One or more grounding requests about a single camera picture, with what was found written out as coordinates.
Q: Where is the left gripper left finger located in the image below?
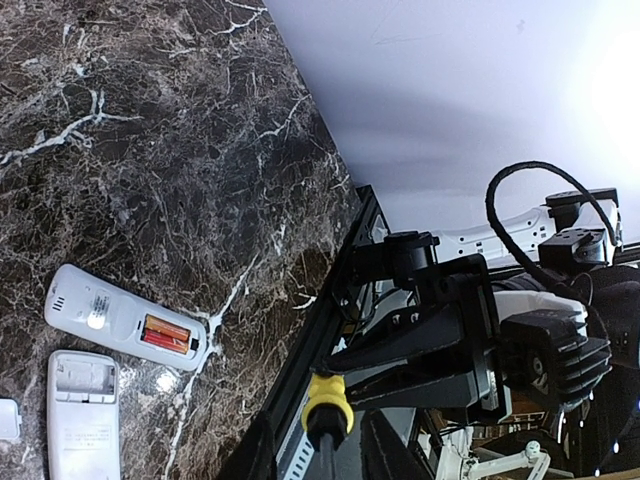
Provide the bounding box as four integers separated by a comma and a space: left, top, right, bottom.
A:
217, 412, 277, 480

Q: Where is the orange battery in remote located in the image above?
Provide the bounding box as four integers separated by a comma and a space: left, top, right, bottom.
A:
145, 315, 190, 342

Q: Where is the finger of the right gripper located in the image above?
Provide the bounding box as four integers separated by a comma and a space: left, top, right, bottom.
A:
311, 301, 475, 375
346, 372, 493, 410

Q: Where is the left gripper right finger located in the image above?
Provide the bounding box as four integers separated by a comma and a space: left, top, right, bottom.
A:
360, 410, 433, 480

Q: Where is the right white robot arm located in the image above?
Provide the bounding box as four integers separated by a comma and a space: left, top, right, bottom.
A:
301, 162, 639, 479

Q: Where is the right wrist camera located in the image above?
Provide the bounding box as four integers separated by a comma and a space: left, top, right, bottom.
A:
494, 290, 612, 413

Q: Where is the yellow handled screwdriver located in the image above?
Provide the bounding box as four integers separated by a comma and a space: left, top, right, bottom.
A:
301, 373, 355, 479

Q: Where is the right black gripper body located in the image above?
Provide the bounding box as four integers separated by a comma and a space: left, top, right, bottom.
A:
398, 254, 508, 424

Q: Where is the red battery in remote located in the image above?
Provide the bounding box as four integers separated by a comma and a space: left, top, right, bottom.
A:
142, 329, 189, 355

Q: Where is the white slotted cable duct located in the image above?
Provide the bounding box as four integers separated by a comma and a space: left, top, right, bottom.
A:
276, 425, 315, 480

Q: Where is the white remote control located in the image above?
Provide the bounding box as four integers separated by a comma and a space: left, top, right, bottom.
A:
46, 350, 121, 479
44, 264, 207, 371

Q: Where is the black front table rail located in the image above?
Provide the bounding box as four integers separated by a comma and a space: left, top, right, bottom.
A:
262, 185, 384, 452

